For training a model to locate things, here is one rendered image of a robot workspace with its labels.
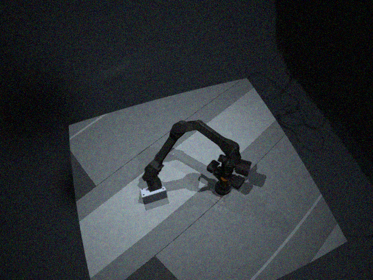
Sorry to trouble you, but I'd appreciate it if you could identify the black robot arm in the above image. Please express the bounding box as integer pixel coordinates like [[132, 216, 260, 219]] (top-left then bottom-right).
[[142, 120, 252, 192]]

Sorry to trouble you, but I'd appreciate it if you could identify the orange cylindrical knob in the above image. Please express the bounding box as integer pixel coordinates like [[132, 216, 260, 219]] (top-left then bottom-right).
[[220, 177, 228, 186]]

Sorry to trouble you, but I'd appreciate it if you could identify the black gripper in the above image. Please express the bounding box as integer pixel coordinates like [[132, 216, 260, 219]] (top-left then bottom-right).
[[207, 160, 245, 189]]

